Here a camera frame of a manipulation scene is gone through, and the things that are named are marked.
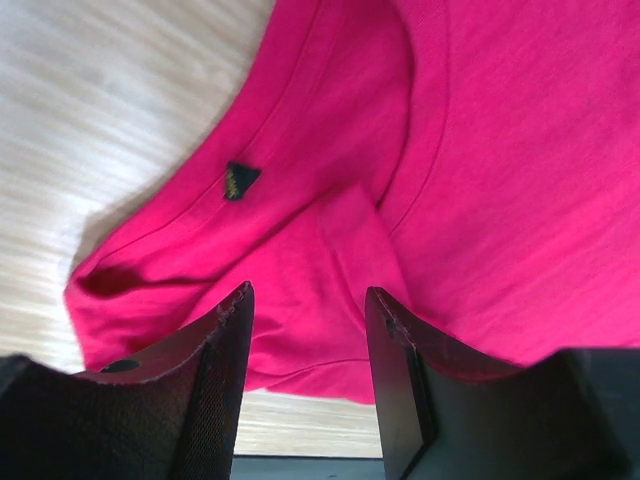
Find magenta t-shirt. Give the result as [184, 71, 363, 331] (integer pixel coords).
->
[65, 1, 639, 404]

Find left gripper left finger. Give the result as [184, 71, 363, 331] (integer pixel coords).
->
[1, 283, 254, 479]

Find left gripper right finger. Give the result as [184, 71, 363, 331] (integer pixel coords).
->
[365, 287, 639, 479]

